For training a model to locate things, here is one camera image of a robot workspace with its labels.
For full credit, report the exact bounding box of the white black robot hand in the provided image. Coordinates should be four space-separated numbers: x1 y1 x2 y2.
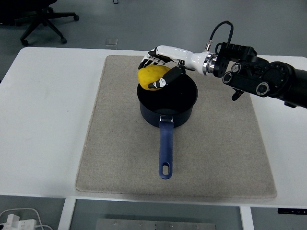
138 45 208 91

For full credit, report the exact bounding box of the yellow potato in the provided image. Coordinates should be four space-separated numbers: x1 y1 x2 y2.
137 64 172 91

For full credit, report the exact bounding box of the beige grey table mat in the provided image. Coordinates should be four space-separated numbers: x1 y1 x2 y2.
75 55 278 198

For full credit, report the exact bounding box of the black office chair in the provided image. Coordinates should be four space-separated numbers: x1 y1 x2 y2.
0 0 80 46

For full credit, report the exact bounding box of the grey metal plate with screws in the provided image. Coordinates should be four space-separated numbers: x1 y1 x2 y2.
95 218 216 230

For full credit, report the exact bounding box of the white table leg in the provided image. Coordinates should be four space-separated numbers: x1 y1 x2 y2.
58 198 77 230
239 206 255 230

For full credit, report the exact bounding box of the black table control panel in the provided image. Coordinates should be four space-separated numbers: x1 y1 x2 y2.
277 208 307 215

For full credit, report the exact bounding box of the white power strip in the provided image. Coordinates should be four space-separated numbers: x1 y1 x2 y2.
0 214 37 230

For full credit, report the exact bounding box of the blue pot with handle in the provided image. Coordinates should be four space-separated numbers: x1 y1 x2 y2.
137 69 199 180

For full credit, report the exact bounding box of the white power cable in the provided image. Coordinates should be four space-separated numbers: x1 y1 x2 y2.
0 207 52 230

